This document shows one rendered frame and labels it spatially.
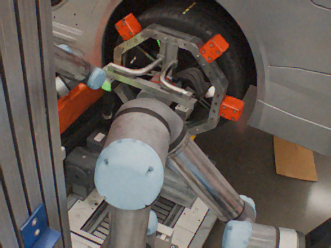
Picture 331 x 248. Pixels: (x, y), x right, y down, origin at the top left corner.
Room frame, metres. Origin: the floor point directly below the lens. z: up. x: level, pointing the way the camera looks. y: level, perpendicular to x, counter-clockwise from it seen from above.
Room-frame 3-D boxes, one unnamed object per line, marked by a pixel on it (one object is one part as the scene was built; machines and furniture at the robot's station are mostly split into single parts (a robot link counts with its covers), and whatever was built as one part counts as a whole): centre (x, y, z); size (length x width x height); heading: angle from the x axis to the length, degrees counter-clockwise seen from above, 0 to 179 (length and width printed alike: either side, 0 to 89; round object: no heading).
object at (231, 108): (1.43, -0.28, 0.85); 0.09 x 0.08 x 0.07; 69
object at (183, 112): (1.28, -0.07, 0.93); 0.09 x 0.05 x 0.05; 159
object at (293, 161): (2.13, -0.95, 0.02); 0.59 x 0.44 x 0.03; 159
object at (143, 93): (1.47, 0.04, 0.85); 0.21 x 0.14 x 0.14; 159
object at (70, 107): (1.68, 0.51, 0.69); 0.52 x 0.17 x 0.35; 159
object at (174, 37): (1.53, 0.02, 0.85); 0.54 x 0.07 x 0.54; 69
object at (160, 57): (1.46, 0.15, 1.03); 0.19 x 0.18 x 0.11; 159
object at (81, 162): (1.56, 0.34, 0.26); 0.42 x 0.18 x 0.35; 159
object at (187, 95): (1.38, -0.03, 1.03); 0.19 x 0.18 x 0.11; 159
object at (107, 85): (1.40, 0.25, 0.93); 0.09 x 0.05 x 0.05; 159
